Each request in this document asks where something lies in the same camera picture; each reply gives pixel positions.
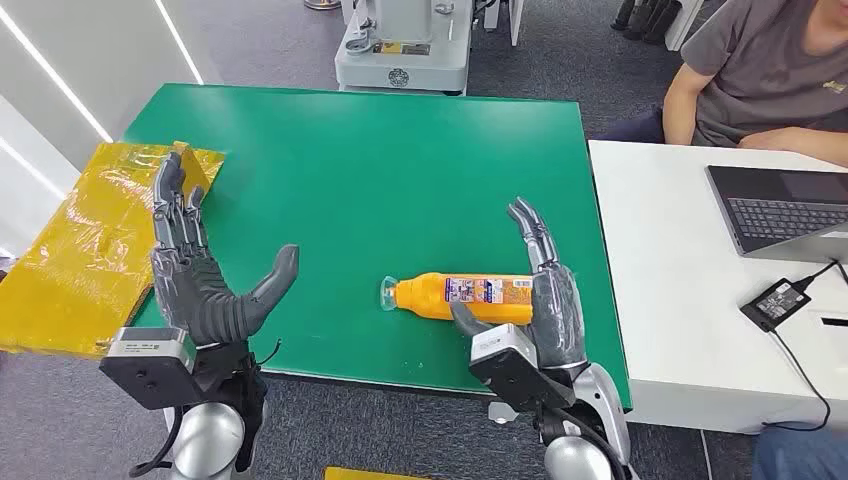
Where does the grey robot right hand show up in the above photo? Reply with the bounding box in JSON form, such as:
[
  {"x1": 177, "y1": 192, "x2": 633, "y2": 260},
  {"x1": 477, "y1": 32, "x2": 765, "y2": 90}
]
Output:
[{"x1": 450, "y1": 197, "x2": 589, "y2": 371}]

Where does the person's leg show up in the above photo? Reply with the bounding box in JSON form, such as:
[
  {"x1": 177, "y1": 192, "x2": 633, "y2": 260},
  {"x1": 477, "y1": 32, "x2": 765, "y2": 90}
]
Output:
[{"x1": 751, "y1": 423, "x2": 848, "y2": 480}]

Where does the white desk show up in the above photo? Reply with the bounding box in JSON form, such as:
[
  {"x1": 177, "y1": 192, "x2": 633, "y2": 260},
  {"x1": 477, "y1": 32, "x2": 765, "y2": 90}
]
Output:
[{"x1": 588, "y1": 139, "x2": 848, "y2": 435}]

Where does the yellow film wrapped board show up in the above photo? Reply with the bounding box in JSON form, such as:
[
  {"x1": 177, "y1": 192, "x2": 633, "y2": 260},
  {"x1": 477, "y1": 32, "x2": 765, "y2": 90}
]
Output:
[{"x1": 0, "y1": 140, "x2": 227, "y2": 361}]

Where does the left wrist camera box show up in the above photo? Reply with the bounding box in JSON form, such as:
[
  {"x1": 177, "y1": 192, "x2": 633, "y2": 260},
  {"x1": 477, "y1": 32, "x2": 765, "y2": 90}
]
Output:
[{"x1": 99, "y1": 326, "x2": 200, "y2": 411}]

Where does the black power cable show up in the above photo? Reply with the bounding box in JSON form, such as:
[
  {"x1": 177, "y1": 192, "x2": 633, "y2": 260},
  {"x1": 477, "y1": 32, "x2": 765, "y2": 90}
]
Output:
[{"x1": 760, "y1": 259, "x2": 848, "y2": 432}]

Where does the dark grey laptop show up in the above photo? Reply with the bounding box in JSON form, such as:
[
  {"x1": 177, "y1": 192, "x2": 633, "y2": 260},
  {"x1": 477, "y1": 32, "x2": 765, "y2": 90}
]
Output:
[{"x1": 705, "y1": 164, "x2": 848, "y2": 265}]

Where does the yellow flat object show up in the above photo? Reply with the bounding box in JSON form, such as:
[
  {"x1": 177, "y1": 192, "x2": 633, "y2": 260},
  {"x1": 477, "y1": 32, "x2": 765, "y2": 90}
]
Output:
[{"x1": 323, "y1": 466, "x2": 432, "y2": 480}]

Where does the grey table foot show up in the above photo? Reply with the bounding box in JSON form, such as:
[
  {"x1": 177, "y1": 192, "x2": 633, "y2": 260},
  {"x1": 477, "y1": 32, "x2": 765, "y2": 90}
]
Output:
[{"x1": 488, "y1": 400, "x2": 520, "y2": 426}]

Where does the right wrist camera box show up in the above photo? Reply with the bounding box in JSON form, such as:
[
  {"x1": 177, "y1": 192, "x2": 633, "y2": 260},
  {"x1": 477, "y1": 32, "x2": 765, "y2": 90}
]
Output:
[{"x1": 468, "y1": 323, "x2": 578, "y2": 413}]

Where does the orange bottle with printed label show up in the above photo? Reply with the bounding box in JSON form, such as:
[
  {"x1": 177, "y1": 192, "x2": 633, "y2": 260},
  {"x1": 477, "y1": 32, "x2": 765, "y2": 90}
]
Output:
[{"x1": 379, "y1": 271, "x2": 535, "y2": 327}]

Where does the black power adapter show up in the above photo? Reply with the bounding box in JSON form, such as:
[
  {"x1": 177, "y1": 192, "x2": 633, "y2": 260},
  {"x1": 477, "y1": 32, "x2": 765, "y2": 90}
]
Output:
[{"x1": 739, "y1": 278, "x2": 814, "y2": 333}]

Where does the green topped table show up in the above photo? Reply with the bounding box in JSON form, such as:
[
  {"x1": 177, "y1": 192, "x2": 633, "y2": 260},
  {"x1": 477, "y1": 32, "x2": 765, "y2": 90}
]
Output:
[{"x1": 122, "y1": 82, "x2": 634, "y2": 412}]

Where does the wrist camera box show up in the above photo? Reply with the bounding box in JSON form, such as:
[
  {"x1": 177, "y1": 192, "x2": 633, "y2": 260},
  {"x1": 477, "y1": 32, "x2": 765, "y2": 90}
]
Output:
[
  {"x1": 468, "y1": 323, "x2": 578, "y2": 413},
  {"x1": 99, "y1": 326, "x2": 200, "y2": 411}
]

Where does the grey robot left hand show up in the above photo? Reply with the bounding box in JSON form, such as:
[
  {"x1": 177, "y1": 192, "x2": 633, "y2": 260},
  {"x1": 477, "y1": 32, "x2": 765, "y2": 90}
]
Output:
[{"x1": 150, "y1": 152, "x2": 301, "y2": 347}]

